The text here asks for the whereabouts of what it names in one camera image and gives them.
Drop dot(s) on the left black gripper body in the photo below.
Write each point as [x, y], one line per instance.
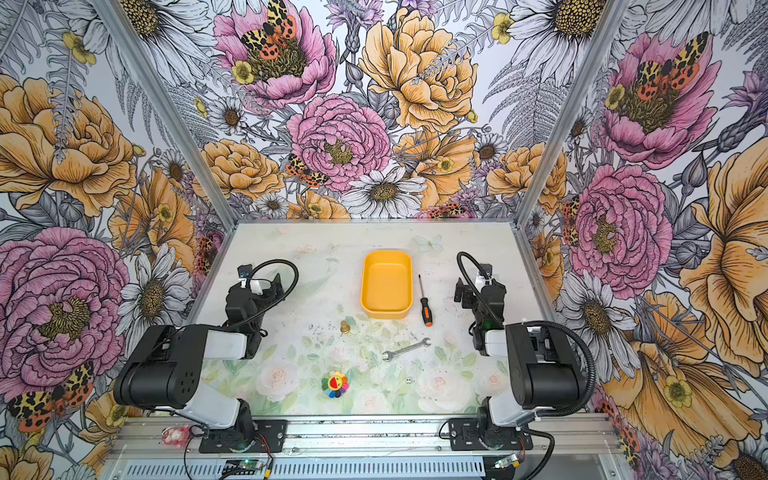
[268, 297]

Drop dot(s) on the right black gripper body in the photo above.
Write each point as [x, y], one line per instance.
[470, 301]

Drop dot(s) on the orange black handled screwdriver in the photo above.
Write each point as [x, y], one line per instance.
[425, 310]

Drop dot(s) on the yellow plastic bin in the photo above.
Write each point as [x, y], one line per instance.
[387, 285]

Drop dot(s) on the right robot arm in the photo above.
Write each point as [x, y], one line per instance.
[551, 371]

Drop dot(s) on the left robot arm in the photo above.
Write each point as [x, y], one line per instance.
[163, 372]

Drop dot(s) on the silver combination wrench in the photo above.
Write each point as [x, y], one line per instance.
[390, 355]

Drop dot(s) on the rainbow flower toy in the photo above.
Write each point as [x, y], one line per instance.
[335, 384]

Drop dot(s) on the pink flower toy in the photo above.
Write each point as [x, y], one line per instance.
[176, 437]

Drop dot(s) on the green circuit board right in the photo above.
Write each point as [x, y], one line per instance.
[509, 461]

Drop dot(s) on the green circuit board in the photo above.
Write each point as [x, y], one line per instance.
[509, 461]
[243, 468]

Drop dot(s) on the green circuit board left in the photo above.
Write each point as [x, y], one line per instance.
[243, 468]

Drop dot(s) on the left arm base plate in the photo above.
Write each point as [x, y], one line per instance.
[261, 436]

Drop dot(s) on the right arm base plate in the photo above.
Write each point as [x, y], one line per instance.
[468, 434]

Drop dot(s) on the aluminium front rail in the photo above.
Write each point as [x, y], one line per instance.
[375, 436]

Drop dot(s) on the white vented cable duct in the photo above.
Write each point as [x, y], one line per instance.
[313, 468]

